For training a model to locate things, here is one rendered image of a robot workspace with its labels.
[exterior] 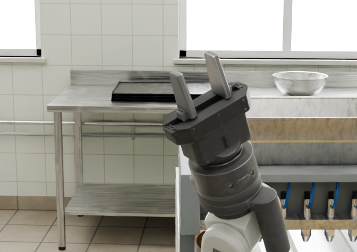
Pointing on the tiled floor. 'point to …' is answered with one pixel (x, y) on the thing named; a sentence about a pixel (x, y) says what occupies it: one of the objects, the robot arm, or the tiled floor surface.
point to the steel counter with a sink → (75, 102)
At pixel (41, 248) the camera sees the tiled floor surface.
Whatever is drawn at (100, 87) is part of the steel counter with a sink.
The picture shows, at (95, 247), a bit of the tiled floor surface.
